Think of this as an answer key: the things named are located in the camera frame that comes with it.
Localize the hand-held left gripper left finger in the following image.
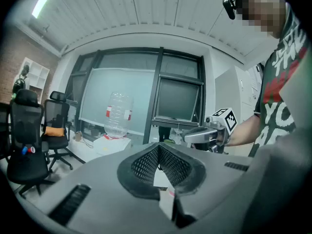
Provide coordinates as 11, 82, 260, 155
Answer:
117, 142, 161, 200

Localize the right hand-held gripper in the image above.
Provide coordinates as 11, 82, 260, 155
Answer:
184, 107, 238, 155

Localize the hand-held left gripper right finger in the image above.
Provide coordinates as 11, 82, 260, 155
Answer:
158, 142, 207, 196

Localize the white water dispenser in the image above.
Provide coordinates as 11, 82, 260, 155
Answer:
93, 134, 133, 157

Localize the person's right forearm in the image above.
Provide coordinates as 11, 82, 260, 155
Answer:
228, 115, 262, 147

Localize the person's right hand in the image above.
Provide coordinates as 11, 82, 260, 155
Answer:
216, 129, 231, 146

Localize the black yellow-green backpack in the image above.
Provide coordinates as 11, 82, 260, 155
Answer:
158, 126, 175, 144

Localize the black framed window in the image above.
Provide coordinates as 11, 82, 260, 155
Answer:
63, 47, 207, 145

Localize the white metal locker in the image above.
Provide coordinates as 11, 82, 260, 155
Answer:
214, 64, 263, 131

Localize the clear water jug red label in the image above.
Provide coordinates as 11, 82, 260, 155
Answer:
104, 91, 135, 140

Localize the white window blind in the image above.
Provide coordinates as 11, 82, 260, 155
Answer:
78, 67, 156, 135

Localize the person's torso black printed shirt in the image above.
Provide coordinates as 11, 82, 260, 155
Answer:
248, 2, 312, 158

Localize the orange cushion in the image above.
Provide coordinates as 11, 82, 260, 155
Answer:
44, 126, 65, 137

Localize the white shelf unit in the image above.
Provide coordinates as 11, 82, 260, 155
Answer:
19, 57, 51, 99

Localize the person's head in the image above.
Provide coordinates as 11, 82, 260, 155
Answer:
235, 0, 288, 39

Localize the ceiling light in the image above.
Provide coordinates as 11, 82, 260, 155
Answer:
31, 0, 60, 19

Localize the white floor cable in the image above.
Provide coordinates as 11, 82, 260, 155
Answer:
81, 137, 95, 149

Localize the black head camera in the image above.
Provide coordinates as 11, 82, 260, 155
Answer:
222, 0, 237, 20

